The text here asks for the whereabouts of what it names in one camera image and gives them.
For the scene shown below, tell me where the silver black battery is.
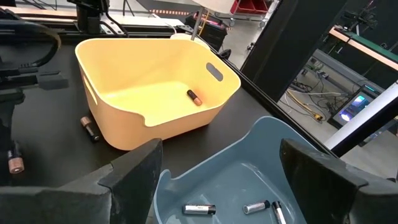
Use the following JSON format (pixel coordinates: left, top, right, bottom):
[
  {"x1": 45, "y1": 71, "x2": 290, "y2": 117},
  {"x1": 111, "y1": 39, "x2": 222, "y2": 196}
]
[
  {"x1": 182, "y1": 203, "x2": 217, "y2": 216},
  {"x1": 271, "y1": 200, "x2": 287, "y2": 224},
  {"x1": 242, "y1": 199, "x2": 271, "y2": 215}
]

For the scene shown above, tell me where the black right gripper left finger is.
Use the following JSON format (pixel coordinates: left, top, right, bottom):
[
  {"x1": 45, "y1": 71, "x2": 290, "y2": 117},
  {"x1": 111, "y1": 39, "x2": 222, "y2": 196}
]
[{"x1": 0, "y1": 138, "x2": 164, "y2": 224}]

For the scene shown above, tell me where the black copper battery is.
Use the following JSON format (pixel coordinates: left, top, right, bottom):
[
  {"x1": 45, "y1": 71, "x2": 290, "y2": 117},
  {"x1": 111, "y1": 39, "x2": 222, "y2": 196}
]
[
  {"x1": 186, "y1": 89, "x2": 203, "y2": 106},
  {"x1": 80, "y1": 116, "x2": 101, "y2": 143},
  {"x1": 7, "y1": 141, "x2": 25, "y2": 175}
]

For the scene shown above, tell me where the red cart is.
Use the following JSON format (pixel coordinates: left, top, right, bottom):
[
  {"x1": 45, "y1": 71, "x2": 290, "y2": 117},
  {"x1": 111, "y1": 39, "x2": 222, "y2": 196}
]
[{"x1": 229, "y1": 0, "x2": 274, "y2": 27}]

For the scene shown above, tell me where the lit screen device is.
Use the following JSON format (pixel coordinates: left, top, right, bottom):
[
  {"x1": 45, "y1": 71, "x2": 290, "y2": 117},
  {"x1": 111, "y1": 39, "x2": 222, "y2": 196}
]
[{"x1": 328, "y1": 83, "x2": 385, "y2": 129}]

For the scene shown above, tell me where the black frame post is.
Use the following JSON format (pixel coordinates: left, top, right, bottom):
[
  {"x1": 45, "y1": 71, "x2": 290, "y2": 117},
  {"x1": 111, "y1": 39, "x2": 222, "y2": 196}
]
[{"x1": 240, "y1": 0, "x2": 348, "y2": 103}]

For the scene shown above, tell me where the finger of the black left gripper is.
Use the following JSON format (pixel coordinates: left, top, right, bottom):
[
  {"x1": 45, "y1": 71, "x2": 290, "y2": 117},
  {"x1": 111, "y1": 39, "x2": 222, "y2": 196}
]
[{"x1": 0, "y1": 92, "x2": 26, "y2": 188}]

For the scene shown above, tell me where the green topped workbench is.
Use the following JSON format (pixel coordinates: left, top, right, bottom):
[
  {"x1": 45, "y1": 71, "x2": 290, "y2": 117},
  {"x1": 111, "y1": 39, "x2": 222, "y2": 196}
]
[{"x1": 328, "y1": 26, "x2": 398, "y2": 72}]

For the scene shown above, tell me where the black cable loop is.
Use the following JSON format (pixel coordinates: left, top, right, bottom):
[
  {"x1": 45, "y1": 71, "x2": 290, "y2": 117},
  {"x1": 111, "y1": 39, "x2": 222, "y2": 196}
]
[{"x1": 0, "y1": 19, "x2": 62, "y2": 68}]

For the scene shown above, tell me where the blue plastic bin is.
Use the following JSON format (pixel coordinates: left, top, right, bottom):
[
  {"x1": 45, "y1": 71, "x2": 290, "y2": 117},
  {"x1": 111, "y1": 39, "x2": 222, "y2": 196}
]
[{"x1": 152, "y1": 116, "x2": 313, "y2": 224}]

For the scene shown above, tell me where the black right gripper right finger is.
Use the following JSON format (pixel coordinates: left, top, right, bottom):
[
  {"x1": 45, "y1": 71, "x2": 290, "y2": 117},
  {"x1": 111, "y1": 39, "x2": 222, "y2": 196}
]
[{"x1": 279, "y1": 138, "x2": 398, "y2": 224}]

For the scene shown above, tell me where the yellow cable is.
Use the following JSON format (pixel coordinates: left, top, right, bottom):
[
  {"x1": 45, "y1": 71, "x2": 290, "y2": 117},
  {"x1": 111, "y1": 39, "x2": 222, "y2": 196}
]
[{"x1": 285, "y1": 89, "x2": 324, "y2": 122}]

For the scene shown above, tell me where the black equipment case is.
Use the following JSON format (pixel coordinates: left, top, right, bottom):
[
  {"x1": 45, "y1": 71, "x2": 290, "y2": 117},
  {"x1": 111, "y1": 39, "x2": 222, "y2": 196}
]
[{"x1": 185, "y1": 12, "x2": 228, "y2": 51}]

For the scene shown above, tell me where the yellow plastic bin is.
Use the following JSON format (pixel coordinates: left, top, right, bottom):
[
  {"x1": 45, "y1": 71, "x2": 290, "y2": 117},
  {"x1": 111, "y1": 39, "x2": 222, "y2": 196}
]
[{"x1": 74, "y1": 37, "x2": 242, "y2": 152}]

